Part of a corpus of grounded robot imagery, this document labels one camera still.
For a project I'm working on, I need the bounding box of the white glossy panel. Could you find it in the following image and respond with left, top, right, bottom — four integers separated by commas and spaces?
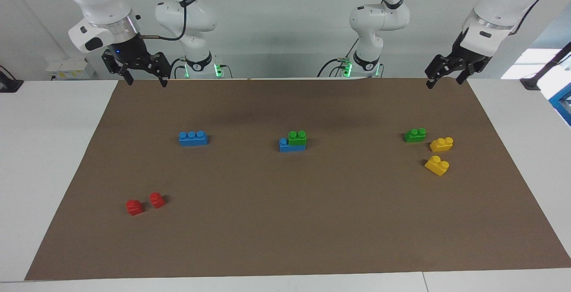
501, 49, 563, 80

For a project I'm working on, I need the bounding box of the blue metal frame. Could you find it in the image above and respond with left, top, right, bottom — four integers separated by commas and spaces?
549, 82, 571, 126

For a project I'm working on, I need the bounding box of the black table clamp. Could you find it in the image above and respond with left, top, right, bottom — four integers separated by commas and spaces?
0, 66, 24, 93

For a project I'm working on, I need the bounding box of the yellow two-stud toy block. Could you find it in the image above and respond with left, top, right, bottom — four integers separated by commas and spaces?
430, 137, 454, 152
424, 155, 450, 177

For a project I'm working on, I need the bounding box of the brown table mat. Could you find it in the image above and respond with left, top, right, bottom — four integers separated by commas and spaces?
25, 78, 571, 280

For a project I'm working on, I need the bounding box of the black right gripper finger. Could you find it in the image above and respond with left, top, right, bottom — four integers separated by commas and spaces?
149, 53, 171, 88
102, 50, 134, 86

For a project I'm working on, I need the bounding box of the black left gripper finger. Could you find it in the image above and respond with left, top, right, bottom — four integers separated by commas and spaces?
455, 62, 485, 85
425, 55, 453, 90

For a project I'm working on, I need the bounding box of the blue three-stud toy block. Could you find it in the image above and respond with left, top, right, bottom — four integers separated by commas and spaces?
279, 138, 306, 152
178, 131, 209, 147

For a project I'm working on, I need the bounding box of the black base cable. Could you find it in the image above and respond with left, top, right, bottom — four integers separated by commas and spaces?
169, 57, 187, 79
318, 57, 346, 78

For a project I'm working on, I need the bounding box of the white power strip box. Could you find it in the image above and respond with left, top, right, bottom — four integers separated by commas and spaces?
47, 58, 95, 80

